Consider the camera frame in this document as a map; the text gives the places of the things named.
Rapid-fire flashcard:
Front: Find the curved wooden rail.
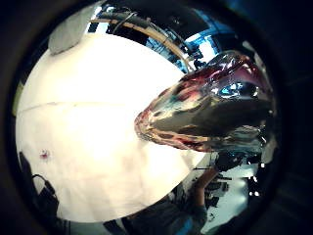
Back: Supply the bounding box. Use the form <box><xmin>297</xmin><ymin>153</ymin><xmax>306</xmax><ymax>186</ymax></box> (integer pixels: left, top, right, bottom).
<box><xmin>90</xmin><ymin>18</ymin><xmax>194</xmax><ymax>72</ymax></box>

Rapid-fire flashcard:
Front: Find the black cable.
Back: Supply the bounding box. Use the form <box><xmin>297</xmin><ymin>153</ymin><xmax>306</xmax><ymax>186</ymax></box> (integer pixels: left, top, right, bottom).
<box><xmin>112</xmin><ymin>11</ymin><xmax>140</xmax><ymax>33</ymax></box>

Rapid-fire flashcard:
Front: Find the grey white cloth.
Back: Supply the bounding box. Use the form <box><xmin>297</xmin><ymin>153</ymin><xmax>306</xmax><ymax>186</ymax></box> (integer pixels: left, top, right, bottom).
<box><xmin>48</xmin><ymin>4</ymin><xmax>99</xmax><ymax>56</ymax></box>

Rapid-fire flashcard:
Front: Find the the person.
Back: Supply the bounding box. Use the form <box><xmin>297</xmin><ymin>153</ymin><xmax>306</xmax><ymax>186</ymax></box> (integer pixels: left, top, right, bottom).
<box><xmin>103</xmin><ymin>195</ymin><xmax>209</xmax><ymax>235</ymax></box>

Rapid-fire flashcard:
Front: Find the shiny crinkled foil packet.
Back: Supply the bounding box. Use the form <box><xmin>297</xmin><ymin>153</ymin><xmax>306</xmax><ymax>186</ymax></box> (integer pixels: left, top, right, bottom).
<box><xmin>134</xmin><ymin>50</ymin><xmax>278</xmax><ymax>155</ymax></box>

